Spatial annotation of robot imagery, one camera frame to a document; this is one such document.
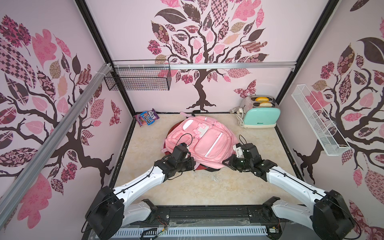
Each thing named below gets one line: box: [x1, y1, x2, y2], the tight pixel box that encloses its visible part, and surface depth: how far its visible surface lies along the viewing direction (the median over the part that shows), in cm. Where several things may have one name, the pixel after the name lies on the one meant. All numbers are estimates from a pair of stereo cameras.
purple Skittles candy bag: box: [148, 108, 160, 121], surface depth 120 cm
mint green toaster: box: [240, 95, 281, 128], surface depth 106 cm
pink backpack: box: [161, 111, 236, 169], surface depth 91 cm
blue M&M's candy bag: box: [139, 111, 156, 126], surface depth 116 cm
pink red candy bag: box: [134, 114, 146, 127], surface depth 116 cm
